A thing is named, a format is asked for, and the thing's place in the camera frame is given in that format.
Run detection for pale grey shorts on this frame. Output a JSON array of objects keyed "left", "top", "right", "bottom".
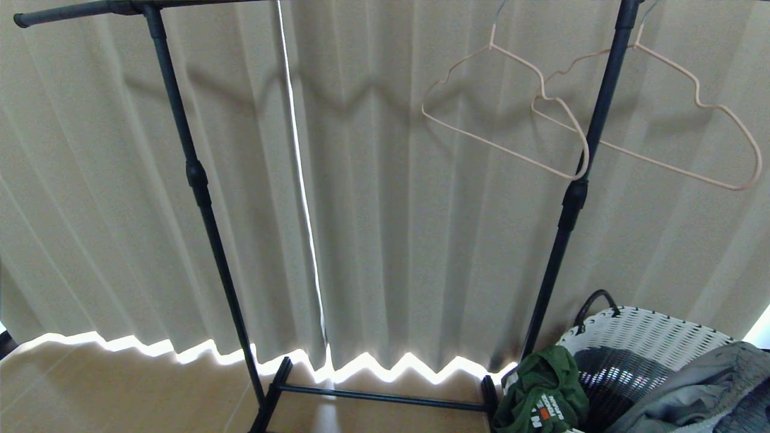
[{"left": 605, "top": 341, "right": 770, "bottom": 433}]

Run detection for pink clothes hanger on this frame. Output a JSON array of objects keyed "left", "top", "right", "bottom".
[
  {"left": 531, "top": 0, "right": 763, "bottom": 191},
  {"left": 421, "top": 0, "right": 590, "bottom": 181}
]

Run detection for black clothes rack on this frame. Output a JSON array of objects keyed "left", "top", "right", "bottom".
[{"left": 13, "top": 0, "right": 647, "bottom": 433}]

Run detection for white laundry basket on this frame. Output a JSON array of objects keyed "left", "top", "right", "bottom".
[{"left": 556, "top": 290, "right": 770, "bottom": 433}]

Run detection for beige curtain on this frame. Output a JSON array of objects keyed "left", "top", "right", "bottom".
[{"left": 0, "top": 0, "right": 770, "bottom": 385}]

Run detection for green printed garment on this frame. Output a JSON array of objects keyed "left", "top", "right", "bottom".
[{"left": 493, "top": 345, "right": 590, "bottom": 433}]

